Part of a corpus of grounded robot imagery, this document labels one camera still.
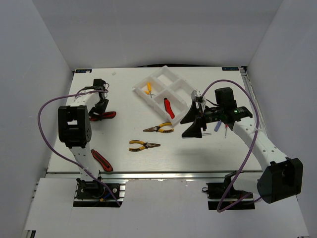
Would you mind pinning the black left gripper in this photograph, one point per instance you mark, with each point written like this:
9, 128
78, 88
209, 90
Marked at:
100, 111

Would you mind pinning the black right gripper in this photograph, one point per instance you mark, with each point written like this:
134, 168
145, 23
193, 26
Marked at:
194, 130

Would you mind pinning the yellow screwdriver short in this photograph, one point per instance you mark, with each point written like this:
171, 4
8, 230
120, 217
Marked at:
148, 93

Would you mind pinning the yellow screwdriver long shaft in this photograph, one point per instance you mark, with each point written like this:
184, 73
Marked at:
149, 89

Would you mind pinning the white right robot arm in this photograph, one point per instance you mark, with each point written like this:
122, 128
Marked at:
281, 177

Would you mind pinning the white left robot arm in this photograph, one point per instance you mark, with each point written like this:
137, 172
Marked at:
74, 127

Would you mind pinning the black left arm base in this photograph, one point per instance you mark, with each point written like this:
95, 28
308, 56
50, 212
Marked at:
92, 194

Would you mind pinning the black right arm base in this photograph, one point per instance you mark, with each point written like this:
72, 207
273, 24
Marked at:
215, 190

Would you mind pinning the yellow pliers upper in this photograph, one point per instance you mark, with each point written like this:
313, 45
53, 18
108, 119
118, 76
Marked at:
159, 128

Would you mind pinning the yellow pliers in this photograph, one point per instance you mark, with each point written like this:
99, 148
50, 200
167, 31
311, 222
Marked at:
144, 145
159, 128

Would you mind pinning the blue label left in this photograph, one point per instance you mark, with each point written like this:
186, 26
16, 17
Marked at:
83, 70

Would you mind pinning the blue label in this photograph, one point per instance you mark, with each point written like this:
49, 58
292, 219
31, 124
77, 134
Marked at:
83, 70
230, 68

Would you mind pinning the white compartment organizer tray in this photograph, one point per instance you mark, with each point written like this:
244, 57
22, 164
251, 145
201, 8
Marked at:
167, 84

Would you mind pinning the yellow pliers lower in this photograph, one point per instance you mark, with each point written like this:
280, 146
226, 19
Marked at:
144, 145

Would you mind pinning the blue label right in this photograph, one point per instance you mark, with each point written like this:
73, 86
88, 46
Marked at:
230, 68

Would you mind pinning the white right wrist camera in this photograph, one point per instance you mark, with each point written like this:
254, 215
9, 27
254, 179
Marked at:
197, 97

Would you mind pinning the aluminium rail front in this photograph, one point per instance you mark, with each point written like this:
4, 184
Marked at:
125, 176

